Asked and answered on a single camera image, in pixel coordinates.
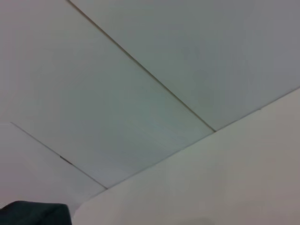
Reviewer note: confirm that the dark teal insulated lunch bag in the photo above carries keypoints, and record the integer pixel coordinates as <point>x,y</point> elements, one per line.
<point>35,214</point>

